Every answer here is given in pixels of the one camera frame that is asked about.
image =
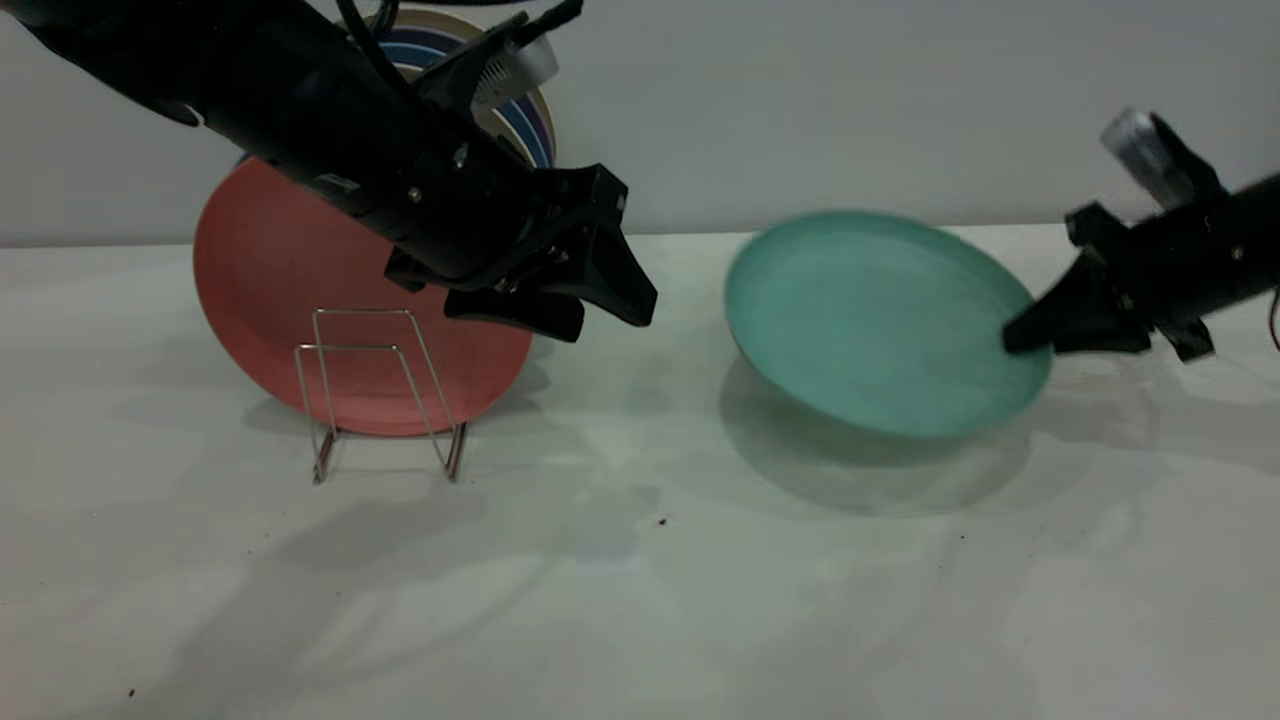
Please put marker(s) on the green round plate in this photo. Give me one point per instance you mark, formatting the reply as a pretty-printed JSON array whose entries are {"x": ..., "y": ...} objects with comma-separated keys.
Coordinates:
[{"x": 870, "y": 320}]

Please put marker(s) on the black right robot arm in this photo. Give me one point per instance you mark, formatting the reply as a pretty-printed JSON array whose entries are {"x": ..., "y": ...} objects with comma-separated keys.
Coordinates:
[{"x": 1265, "y": 235}]

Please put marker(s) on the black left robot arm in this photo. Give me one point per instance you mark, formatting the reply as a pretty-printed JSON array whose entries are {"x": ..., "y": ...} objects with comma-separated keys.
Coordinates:
[{"x": 270, "y": 80}]

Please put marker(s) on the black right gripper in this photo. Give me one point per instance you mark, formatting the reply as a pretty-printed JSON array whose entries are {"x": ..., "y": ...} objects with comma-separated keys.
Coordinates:
[{"x": 1170, "y": 260}]

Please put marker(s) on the stack of blue beige plates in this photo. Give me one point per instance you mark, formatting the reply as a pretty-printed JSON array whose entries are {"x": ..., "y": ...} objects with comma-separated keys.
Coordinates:
[{"x": 440, "y": 15}]

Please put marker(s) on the navy round plate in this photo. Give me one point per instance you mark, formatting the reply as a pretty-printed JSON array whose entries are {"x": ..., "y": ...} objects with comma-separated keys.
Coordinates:
[{"x": 420, "y": 36}]

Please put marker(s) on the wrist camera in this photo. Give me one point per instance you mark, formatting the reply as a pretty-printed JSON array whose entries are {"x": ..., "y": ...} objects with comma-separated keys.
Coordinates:
[
  {"x": 1150, "y": 150},
  {"x": 510, "y": 68}
]

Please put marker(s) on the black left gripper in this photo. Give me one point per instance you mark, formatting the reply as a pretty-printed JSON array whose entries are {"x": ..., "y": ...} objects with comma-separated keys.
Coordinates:
[{"x": 500, "y": 220}]

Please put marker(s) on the beige round plate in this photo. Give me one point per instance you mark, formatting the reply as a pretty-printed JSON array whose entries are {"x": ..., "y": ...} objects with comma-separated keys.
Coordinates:
[{"x": 503, "y": 122}]

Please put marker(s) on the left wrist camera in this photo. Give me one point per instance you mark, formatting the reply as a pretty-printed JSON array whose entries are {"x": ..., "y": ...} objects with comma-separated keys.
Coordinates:
[{"x": 510, "y": 68}]

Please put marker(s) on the red round plate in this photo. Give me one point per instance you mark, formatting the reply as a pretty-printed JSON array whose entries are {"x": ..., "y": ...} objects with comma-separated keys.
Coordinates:
[{"x": 260, "y": 290}]

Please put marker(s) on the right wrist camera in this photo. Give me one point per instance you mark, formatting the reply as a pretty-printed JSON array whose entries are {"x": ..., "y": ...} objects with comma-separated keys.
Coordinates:
[{"x": 1150, "y": 150}]

